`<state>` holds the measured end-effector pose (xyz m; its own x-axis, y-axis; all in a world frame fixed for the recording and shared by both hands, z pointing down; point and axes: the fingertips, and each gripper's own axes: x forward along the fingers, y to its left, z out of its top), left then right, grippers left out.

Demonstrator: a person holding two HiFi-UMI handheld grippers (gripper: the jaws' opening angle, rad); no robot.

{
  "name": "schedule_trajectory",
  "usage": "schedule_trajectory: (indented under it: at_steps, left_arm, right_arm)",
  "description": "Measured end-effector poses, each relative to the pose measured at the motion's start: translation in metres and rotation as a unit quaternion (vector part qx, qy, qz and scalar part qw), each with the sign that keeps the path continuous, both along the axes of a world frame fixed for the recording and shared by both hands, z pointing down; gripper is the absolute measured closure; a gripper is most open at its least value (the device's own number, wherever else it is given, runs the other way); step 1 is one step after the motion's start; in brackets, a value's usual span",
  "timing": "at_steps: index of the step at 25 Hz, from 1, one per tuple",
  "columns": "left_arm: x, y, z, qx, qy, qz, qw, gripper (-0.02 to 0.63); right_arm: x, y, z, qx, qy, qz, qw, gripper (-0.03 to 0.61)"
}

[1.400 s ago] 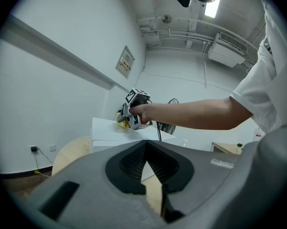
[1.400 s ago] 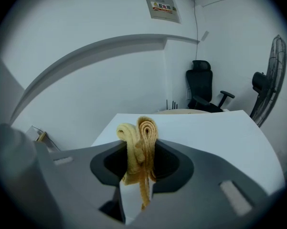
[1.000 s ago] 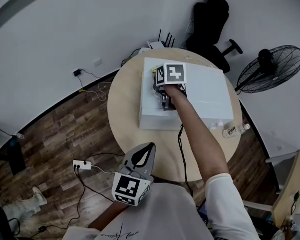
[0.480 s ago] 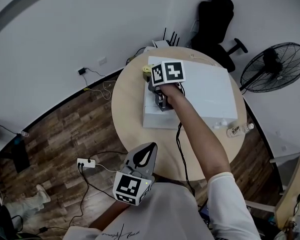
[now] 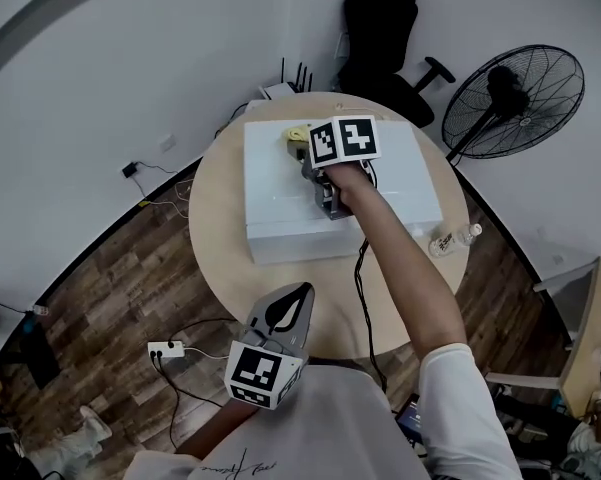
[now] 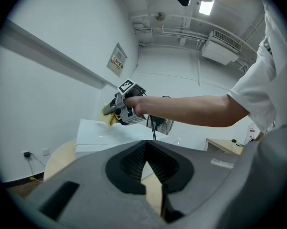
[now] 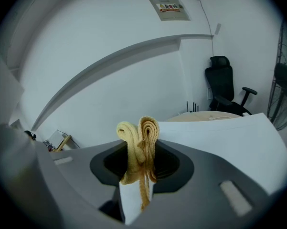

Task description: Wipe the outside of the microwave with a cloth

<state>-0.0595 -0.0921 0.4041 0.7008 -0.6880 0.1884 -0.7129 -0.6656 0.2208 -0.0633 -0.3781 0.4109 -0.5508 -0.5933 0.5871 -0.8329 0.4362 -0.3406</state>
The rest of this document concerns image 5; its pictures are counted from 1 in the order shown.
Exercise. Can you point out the white router with black antennas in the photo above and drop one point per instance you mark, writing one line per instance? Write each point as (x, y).
(280, 90)

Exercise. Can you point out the clear plastic water bottle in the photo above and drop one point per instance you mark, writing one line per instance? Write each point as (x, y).
(447, 242)

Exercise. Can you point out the yellow cloth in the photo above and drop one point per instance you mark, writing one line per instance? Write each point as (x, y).
(295, 132)

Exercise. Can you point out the large white box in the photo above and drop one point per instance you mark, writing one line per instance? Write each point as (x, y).
(275, 193)

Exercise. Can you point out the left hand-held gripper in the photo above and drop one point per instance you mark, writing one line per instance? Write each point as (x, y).
(252, 373)

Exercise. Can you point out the wooden desk with white frame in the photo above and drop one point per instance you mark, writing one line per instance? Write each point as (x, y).
(590, 328)

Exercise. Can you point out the small white plug adapter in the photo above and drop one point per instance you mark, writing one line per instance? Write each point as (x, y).
(41, 310)

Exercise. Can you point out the person's left forearm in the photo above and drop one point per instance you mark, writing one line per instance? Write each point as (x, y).
(215, 433)

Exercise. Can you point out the black office chair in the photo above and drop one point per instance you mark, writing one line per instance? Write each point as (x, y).
(380, 33)

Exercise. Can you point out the black flat panel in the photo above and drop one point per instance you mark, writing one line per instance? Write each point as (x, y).
(40, 355)

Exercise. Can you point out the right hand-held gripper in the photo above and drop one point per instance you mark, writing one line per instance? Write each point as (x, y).
(355, 138)

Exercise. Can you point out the black floor fan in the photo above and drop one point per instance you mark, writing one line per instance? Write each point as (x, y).
(505, 88)

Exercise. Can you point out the person's right forearm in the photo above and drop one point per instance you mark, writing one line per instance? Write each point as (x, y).
(405, 268)

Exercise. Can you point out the white wall socket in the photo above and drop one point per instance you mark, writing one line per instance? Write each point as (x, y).
(167, 143)

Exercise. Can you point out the white power strip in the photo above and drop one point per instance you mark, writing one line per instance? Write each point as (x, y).
(166, 350)

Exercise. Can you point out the white crumpled bag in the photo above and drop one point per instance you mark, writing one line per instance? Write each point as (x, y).
(75, 443)

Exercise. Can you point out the small white box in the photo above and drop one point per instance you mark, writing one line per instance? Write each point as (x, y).
(256, 106)

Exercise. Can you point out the black tablet with lit screen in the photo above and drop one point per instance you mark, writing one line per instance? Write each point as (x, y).
(409, 415)

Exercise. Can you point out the person's white shirt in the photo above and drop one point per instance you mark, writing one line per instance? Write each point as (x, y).
(330, 428)

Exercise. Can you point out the black power adapter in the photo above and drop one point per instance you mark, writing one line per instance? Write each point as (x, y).
(129, 170)

